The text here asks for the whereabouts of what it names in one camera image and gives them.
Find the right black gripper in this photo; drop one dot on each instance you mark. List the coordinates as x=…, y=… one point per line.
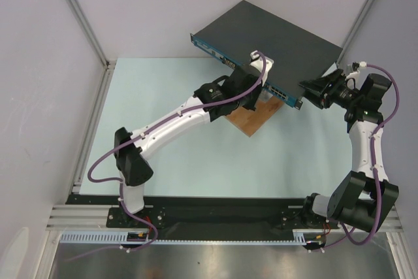
x=325, y=89

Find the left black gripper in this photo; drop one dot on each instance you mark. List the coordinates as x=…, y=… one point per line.
x=250, y=104

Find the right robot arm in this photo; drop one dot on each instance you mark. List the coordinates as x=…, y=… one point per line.
x=365, y=196

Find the wooden base board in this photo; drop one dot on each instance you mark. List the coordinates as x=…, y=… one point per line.
x=248, y=121

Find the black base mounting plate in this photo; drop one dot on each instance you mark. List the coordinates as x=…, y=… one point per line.
x=262, y=216

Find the metal switch stand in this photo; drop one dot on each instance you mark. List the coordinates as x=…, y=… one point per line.
x=265, y=96

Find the black blue network switch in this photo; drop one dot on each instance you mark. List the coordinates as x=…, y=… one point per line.
x=297, y=54

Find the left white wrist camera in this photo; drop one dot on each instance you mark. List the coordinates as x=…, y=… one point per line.
x=262, y=64

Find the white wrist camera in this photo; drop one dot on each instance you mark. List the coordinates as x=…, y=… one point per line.
x=262, y=64
x=354, y=70

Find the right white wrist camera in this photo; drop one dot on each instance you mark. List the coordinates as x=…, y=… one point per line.
x=354, y=70

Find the right aluminium frame post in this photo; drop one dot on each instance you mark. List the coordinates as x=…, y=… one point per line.
x=354, y=29

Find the aluminium frame post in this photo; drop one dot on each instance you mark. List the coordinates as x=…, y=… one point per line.
x=354, y=29
x=88, y=31

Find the left aluminium frame post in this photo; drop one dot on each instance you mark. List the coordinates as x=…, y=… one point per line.
x=88, y=31

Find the white slotted cable duct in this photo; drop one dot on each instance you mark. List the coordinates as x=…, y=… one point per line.
x=133, y=238

